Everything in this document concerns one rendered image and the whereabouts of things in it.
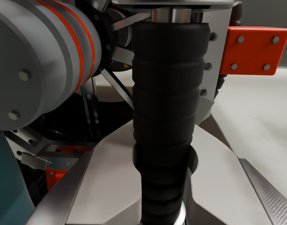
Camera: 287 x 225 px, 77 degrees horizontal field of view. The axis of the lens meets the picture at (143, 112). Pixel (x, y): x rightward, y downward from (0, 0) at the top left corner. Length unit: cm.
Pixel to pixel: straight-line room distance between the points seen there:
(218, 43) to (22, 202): 45
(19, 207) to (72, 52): 32
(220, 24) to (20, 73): 26
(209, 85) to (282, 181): 122
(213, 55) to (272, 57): 9
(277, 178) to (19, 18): 147
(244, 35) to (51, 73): 27
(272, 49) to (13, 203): 50
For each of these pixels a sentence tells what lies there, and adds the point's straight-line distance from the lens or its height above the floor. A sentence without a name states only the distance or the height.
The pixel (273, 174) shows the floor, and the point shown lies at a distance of 151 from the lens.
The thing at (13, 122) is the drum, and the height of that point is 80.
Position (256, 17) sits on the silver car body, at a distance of 73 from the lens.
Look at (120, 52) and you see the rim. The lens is 41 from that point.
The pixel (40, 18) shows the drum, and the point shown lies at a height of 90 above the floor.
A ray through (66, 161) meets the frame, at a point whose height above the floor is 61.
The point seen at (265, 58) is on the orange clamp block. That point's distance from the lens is 35.
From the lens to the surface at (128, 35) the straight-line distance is 73.
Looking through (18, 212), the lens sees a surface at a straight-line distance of 45.
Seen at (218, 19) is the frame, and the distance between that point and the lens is 31.
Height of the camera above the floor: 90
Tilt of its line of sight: 28 degrees down
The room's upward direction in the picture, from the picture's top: 1 degrees clockwise
